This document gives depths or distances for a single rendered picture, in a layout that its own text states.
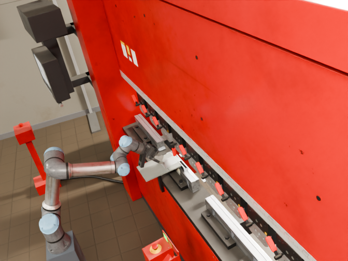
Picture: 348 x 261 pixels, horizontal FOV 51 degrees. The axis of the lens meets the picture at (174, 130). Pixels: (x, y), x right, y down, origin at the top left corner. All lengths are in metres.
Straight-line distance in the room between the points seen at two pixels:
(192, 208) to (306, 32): 1.60
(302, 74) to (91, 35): 2.09
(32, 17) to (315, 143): 2.32
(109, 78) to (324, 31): 2.32
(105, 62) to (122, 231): 1.56
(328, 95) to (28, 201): 3.71
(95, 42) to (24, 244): 2.04
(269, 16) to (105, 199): 3.12
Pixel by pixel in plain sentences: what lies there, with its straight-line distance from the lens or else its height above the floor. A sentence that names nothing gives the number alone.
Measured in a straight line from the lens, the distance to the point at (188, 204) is 2.39.
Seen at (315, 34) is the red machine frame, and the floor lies 2.23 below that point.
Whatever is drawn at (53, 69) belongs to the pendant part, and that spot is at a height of 1.53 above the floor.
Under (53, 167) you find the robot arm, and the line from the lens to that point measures 2.17.
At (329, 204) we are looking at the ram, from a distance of 1.21.
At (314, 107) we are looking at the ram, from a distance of 1.07.
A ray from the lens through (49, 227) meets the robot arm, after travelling 2.39.
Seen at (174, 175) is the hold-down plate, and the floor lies 0.91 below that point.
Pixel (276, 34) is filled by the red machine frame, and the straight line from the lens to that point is 1.07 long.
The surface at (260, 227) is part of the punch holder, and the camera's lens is 1.71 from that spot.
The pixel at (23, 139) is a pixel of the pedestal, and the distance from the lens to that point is 3.92.
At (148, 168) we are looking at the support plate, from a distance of 2.52.
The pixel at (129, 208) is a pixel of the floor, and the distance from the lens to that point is 3.73.
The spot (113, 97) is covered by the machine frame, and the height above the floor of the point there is 1.18.
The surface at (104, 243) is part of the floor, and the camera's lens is 3.52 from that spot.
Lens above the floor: 2.57
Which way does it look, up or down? 34 degrees down
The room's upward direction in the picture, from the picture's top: 11 degrees counter-clockwise
